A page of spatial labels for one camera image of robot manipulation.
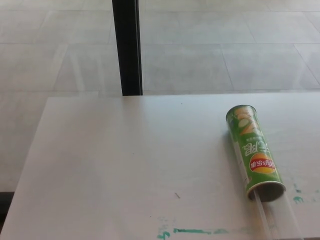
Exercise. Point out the clear plastic chips tray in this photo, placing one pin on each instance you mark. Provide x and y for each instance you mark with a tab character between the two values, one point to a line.
275	217

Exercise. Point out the green chips tube can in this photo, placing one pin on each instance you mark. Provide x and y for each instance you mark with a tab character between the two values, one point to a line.
252	147

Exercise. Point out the black window frame post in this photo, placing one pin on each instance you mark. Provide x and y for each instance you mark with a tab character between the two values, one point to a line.
127	47

